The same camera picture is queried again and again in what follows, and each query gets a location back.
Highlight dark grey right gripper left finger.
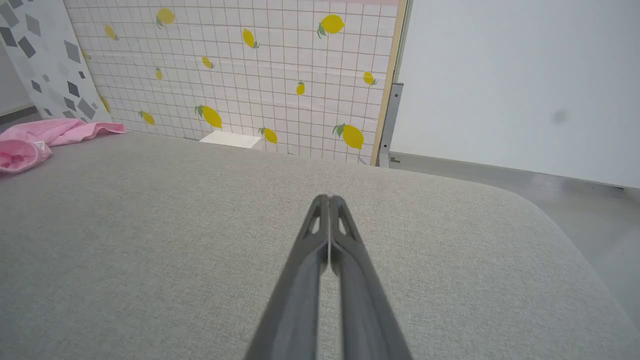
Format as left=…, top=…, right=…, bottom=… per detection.
left=244, top=194, right=330, bottom=360

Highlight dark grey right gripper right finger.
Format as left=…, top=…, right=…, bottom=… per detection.
left=330, top=194, right=414, bottom=360

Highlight pink shorts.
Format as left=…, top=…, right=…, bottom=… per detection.
left=0, top=118, right=127, bottom=175

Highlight grey fabric sofa cushion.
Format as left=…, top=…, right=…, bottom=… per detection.
left=0, top=131, right=640, bottom=360

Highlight white box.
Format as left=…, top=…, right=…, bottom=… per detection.
left=199, top=130, right=262, bottom=150

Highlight grey metal panel stand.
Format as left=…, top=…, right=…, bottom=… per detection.
left=378, top=82, right=404, bottom=168

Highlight lemon print grid panel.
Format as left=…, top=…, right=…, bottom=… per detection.
left=63, top=0, right=412, bottom=167

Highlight grey diamond pattern panel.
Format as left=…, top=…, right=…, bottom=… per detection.
left=0, top=0, right=112, bottom=123

